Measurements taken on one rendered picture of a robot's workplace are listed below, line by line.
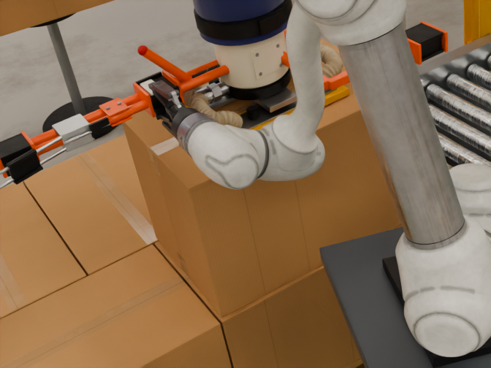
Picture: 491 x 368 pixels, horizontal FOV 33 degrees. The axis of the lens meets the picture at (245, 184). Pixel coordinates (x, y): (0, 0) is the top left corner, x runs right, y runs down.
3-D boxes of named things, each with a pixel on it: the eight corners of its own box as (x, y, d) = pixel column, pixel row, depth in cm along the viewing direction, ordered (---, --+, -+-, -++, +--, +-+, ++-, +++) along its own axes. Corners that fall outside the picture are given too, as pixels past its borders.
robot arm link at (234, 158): (179, 165, 170) (233, 166, 178) (215, 199, 159) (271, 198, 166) (190, 116, 167) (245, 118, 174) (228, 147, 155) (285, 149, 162)
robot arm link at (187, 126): (191, 168, 173) (179, 156, 177) (229, 150, 176) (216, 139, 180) (183, 131, 167) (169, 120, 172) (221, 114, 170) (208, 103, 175)
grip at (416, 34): (423, 39, 196) (422, 20, 193) (448, 51, 189) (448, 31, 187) (394, 52, 193) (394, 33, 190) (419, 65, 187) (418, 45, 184)
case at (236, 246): (332, 153, 254) (317, 35, 231) (416, 216, 224) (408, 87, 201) (155, 237, 235) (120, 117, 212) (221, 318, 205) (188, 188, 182)
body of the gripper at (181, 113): (174, 120, 172) (155, 104, 179) (183, 154, 177) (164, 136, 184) (205, 106, 174) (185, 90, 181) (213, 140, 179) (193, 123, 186)
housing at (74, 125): (85, 128, 190) (79, 112, 187) (96, 141, 185) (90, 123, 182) (56, 141, 188) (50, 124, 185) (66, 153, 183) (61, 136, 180)
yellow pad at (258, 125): (326, 80, 209) (324, 63, 206) (350, 95, 202) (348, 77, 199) (209, 134, 198) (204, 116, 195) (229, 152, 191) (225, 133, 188)
